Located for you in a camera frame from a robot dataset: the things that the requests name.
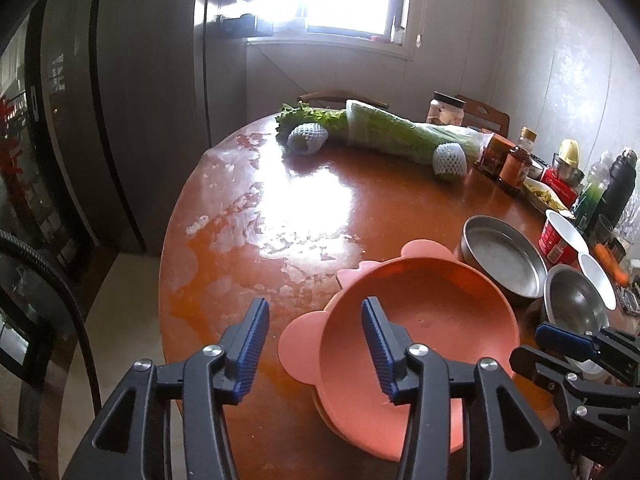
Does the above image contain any clear bottle with green liquid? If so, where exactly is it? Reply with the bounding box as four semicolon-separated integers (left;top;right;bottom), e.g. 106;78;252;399
572;150;613;233

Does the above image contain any clear jar with black lid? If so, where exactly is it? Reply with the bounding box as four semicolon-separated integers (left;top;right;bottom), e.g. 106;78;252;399
426;91;467;127

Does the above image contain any clear plastic bag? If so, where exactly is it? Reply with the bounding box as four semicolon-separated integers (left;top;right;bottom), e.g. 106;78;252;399
619;175;640;241

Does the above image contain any yellow capped sauce bottle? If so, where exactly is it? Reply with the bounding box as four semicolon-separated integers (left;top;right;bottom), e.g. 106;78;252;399
497;126;539;197

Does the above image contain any red lidded sauce jar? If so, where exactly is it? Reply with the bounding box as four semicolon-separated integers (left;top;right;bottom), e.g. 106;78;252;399
475;132;516;178

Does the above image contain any pink silicone bowl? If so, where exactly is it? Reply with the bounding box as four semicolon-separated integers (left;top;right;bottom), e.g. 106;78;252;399
312;240;468;462
279;257;521;457

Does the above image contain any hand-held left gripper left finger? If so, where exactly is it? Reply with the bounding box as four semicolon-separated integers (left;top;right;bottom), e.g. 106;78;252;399
60;297;271;480

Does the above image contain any red tissue box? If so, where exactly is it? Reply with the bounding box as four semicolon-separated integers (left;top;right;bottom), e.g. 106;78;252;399
540;167;583;211

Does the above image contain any small flat card case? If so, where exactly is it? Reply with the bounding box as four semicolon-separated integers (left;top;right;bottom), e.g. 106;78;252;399
617;285;640;317

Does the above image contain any white bowl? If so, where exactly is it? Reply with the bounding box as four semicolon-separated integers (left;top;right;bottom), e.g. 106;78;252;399
577;251;618;311

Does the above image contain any dark refrigerator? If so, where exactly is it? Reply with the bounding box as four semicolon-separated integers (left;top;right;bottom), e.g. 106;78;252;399
0;0;213;401

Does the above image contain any napa cabbage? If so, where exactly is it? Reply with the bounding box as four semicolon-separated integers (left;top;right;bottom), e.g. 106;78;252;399
345;100;493;166

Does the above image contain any green lettuce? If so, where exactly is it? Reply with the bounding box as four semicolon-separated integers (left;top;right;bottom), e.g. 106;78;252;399
275;101;348;141

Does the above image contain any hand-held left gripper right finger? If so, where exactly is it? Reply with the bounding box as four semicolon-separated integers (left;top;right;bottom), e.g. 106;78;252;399
361;296;576;480

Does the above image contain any wooden chair with cutout back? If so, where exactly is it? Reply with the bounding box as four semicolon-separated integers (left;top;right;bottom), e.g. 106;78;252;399
455;94;511;138

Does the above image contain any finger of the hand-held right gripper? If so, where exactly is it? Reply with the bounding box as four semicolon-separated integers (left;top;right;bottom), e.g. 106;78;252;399
534;323;640;386
509;345;608;413

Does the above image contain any round steel pan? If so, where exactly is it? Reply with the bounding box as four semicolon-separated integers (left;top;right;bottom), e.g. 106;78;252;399
460;215;549;307

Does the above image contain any steel mixing bowl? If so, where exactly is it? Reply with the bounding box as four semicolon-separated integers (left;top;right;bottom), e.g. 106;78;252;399
551;152;586;186

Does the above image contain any carrot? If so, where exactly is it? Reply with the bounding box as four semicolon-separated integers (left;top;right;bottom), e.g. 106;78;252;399
594;242;628;286

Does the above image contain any black cable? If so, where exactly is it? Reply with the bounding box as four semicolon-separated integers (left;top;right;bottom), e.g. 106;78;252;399
0;230;103;411

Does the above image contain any fruit in white foam net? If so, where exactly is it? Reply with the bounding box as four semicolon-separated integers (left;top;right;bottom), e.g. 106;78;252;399
431;142;469;181
286;122;330;156

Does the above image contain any yellow plastic cup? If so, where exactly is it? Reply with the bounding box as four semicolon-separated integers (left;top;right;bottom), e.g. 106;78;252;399
557;139;581;168

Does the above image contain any black thermos flask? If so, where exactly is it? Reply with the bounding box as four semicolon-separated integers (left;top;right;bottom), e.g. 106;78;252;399
600;147;638;228

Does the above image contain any red printed paper bowl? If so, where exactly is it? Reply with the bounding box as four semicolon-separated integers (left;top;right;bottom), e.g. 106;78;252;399
537;209;591;267

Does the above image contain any white plate of food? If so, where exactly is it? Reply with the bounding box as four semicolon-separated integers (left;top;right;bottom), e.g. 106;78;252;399
522;176;576;216

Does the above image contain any glass cup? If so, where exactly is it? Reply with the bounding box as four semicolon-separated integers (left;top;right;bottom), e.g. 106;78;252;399
590;214;616;248

